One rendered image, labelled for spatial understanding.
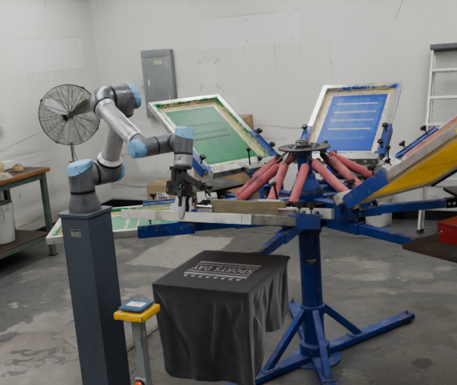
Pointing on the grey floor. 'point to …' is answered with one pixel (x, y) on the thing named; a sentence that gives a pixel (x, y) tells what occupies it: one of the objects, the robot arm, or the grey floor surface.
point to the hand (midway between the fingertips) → (185, 216)
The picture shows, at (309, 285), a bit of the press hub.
